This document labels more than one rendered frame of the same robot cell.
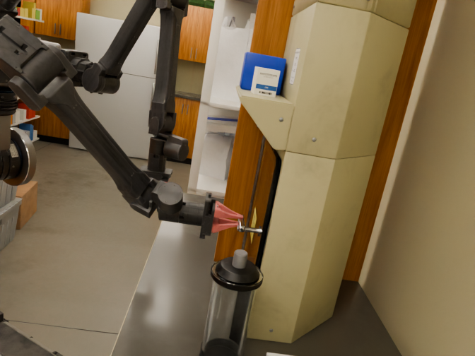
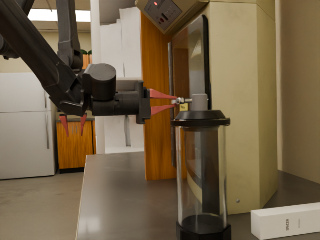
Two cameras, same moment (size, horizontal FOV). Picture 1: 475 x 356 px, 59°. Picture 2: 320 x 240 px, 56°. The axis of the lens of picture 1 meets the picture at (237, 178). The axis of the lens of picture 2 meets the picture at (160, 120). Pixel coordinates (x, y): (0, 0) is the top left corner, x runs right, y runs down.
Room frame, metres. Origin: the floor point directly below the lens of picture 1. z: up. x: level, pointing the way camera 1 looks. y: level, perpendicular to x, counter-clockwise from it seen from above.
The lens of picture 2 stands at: (0.23, 0.12, 1.19)
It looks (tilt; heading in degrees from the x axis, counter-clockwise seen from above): 3 degrees down; 352
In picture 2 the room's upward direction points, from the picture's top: 2 degrees counter-clockwise
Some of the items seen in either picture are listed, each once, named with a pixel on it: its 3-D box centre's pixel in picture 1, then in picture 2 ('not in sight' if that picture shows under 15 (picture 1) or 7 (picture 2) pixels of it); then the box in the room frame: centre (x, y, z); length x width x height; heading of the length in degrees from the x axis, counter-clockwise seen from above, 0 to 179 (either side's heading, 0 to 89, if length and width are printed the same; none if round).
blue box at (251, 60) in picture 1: (261, 73); not in sight; (1.11, -0.01, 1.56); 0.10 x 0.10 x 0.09; 4
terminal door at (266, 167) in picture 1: (256, 218); (186, 104); (1.03, -0.07, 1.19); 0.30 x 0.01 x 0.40; 4
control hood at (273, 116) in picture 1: (257, 114); (165, 1); (1.03, -0.02, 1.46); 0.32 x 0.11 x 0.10; 4
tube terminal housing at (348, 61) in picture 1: (317, 177); (231, 54); (1.04, -0.20, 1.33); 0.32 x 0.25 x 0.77; 4
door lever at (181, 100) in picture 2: (247, 224); (183, 101); (0.96, -0.04, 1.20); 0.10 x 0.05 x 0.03; 4
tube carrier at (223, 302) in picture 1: (229, 316); (201, 175); (0.77, -0.03, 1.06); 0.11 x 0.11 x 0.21
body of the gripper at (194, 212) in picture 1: (195, 213); (129, 103); (0.96, 0.09, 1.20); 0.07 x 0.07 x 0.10; 5
